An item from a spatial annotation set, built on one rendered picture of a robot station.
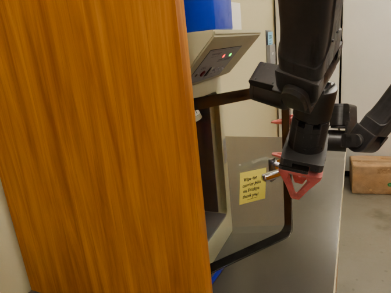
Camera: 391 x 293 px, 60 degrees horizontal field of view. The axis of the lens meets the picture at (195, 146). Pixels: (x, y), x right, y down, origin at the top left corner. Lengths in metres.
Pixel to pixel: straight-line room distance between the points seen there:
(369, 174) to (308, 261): 2.62
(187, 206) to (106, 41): 0.30
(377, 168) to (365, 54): 1.07
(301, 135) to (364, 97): 3.18
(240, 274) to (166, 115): 0.49
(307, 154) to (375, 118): 0.39
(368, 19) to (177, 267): 3.25
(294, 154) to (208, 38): 0.24
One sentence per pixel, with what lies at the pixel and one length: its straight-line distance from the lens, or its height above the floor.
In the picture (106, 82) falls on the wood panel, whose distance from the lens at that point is 0.60.
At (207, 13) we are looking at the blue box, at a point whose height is 1.54.
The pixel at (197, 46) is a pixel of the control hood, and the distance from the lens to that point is 0.60.
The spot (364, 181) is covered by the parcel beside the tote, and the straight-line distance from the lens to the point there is 3.55.
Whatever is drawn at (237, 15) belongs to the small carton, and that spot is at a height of 1.54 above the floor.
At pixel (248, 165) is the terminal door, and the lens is 0.77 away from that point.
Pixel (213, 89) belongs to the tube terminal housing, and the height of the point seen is 1.38.
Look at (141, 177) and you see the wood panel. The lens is 0.61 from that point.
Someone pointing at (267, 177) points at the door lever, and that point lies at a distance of 0.75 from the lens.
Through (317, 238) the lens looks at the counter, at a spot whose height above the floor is 0.94.
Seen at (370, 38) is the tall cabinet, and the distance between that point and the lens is 3.66.
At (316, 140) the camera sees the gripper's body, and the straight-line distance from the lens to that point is 0.55.
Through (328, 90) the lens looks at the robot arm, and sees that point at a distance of 0.53.
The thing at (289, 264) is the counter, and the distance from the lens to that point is 0.94.
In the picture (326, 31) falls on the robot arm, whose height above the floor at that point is 1.49.
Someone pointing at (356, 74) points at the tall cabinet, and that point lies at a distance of 3.68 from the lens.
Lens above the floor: 1.49
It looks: 16 degrees down
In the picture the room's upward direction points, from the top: 6 degrees counter-clockwise
